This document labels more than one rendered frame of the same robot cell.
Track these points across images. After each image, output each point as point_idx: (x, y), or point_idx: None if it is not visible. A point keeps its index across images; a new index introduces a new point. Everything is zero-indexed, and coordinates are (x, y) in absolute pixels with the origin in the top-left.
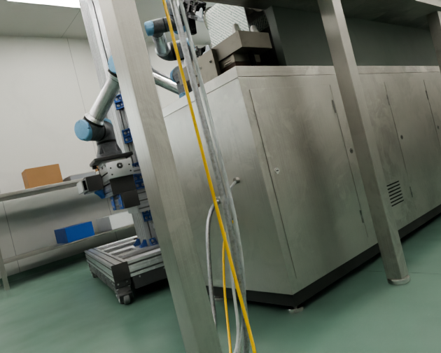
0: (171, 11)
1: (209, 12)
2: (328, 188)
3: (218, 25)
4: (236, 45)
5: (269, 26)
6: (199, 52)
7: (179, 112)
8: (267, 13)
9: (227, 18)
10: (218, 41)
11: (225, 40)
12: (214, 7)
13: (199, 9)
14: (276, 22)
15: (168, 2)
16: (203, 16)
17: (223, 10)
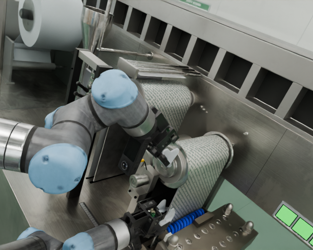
0: (114, 121)
1: (193, 167)
2: None
3: (192, 185)
4: (250, 243)
5: (215, 189)
6: (158, 218)
7: None
8: (221, 179)
9: (203, 180)
10: (180, 201)
11: (249, 241)
12: (199, 162)
13: (175, 150)
14: (220, 186)
15: (131, 108)
16: (189, 172)
17: (207, 170)
